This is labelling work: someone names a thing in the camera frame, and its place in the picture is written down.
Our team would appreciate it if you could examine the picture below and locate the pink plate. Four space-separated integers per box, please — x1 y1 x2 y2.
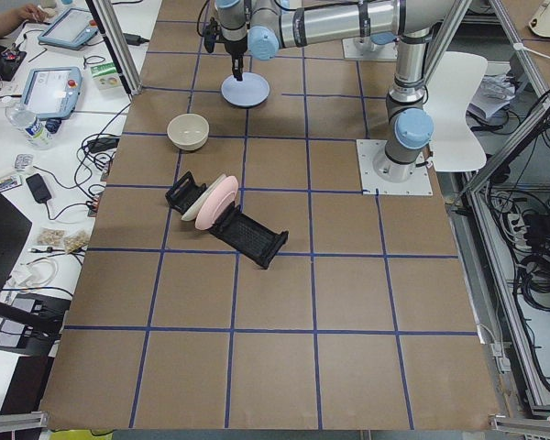
194 176 239 230

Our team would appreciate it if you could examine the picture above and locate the aluminium frame post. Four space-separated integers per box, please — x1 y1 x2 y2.
85 0 142 96

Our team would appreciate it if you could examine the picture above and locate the cream ceramic bowl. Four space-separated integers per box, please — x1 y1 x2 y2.
167 113 209 151

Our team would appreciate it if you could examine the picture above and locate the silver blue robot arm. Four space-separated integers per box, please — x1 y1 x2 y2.
200 0 456 183
231 26 397 82

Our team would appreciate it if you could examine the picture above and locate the black power adapter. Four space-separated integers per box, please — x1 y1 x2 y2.
86 136 119 155

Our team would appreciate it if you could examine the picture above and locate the far blue teach pendant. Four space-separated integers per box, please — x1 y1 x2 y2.
38 7 98 50

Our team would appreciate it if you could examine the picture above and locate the black dish rack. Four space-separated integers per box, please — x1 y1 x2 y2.
165 171 289 270

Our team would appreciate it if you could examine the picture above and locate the near blue teach pendant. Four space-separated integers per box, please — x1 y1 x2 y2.
21 67 83 120

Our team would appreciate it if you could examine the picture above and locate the black phone on table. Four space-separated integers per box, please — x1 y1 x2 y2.
26 173 52 204

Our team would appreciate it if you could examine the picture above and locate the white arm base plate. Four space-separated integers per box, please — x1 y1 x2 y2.
356 139 433 196
342 38 398 62

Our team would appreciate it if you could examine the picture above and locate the white plastic chair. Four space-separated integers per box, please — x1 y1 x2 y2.
424 51 488 172

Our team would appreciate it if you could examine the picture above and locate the light blue plate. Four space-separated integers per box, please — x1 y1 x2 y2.
221 72 270 108

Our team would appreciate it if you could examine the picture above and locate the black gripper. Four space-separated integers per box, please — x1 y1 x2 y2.
224 38 248 82

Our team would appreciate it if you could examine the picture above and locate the cream plate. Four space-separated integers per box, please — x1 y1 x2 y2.
181 174 226 222

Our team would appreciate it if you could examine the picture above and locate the green white small box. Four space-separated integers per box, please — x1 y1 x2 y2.
90 62 122 91

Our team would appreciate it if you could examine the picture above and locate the clear plastic water bottle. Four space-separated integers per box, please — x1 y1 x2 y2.
5 101 53 150

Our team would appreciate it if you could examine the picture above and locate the person's hand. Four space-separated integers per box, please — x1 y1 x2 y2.
16 4 46 22

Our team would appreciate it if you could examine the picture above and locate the bag of nuts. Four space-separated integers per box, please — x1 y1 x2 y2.
37 227 66 247
63 230 91 254

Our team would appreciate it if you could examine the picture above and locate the blue teach pendant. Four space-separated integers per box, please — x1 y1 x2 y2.
21 67 83 120
38 7 98 50

